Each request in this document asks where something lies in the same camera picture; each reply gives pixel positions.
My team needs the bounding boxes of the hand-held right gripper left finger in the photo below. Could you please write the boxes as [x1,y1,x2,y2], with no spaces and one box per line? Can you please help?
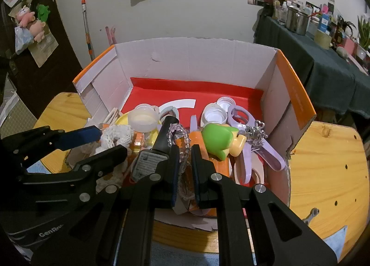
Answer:
[30,144,181,266]

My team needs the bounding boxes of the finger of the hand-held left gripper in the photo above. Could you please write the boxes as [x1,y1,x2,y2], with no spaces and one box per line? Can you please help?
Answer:
[1,125,102,169]
[18,144,128,206]

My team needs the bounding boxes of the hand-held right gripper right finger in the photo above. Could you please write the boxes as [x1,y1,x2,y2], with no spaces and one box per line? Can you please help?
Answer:
[191,144,339,266]

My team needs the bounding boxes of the white lace cloth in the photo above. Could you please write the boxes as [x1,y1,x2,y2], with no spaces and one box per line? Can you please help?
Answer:
[68,124,136,194]

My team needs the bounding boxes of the clear bead bracelet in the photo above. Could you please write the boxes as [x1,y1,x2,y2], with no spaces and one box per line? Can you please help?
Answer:
[166,123,193,168]

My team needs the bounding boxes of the white plastic cup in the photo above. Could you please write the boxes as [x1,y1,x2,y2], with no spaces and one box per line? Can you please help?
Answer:
[201,103,229,125]

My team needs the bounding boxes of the orange white cardboard box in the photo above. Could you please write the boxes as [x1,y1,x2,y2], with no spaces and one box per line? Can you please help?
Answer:
[65,37,317,232]

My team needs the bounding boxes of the translucent round container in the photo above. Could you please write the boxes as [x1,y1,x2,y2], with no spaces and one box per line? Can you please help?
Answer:
[128,104,161,133]

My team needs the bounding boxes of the orange plastic packet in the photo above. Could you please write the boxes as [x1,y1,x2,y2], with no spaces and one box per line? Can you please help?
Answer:
[176,130,232,217]

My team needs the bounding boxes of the green yellow rubber toy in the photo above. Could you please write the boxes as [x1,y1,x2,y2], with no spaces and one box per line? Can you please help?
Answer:
[201,123,247,162]

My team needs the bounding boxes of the grey white scissors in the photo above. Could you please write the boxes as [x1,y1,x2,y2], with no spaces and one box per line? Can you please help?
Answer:
[158,105,180,123]

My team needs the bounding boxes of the lilac plastic scissors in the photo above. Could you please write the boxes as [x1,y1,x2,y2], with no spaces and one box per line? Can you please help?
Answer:
[225,104,287,185]

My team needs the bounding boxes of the white bottle cap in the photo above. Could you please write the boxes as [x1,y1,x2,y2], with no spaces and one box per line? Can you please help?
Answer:
[217,97,236,109]

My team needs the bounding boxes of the brown paper sheet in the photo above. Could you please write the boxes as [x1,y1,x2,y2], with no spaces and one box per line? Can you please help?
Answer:
[27,33,59,67]

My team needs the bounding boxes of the pink dustpan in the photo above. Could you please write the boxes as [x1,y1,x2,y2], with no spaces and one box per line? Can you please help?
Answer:
[105,26,117,45]

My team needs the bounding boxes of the grey mop pole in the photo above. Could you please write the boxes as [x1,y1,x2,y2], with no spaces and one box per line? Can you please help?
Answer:
[81,0,96,62]

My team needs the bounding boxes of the light blue plastic pouch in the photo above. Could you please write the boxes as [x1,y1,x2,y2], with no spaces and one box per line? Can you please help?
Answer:
[14,26,35,55]

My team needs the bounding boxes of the green plush toy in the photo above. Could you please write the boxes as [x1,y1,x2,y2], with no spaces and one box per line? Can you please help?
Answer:
[36,4,50,22]

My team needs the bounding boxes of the blue cloth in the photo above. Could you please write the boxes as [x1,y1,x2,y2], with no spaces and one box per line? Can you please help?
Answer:
[321,225,349,262]

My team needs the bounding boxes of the dark cloth side table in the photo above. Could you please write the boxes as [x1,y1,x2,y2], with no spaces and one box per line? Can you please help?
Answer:
[254,8,370,119]

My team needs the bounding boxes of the glass jar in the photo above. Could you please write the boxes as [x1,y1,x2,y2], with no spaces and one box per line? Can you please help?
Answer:
[277,4,288,25]

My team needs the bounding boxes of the metal pot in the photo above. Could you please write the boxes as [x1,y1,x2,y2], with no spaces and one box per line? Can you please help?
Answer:
[295,11,311,36]
[286,5,301,31]

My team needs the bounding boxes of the grey stone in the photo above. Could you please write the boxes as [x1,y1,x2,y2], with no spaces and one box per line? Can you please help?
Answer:
[335,47,352,59]

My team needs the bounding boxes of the blue white box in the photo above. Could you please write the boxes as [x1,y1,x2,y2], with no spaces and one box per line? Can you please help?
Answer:
[319,13,331,35]

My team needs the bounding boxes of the pink box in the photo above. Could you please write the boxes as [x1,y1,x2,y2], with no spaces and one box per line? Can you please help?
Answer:
[341,37,359,54]

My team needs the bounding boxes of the small spiky plant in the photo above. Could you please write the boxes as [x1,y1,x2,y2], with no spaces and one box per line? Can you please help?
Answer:
[337,16,357,38]

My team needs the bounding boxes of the potted snake plant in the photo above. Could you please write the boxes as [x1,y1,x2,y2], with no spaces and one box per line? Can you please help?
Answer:
[356,14,370,59]

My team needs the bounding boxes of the metal bracket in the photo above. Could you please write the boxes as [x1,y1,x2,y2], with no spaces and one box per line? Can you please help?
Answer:
[302,208,320,226]

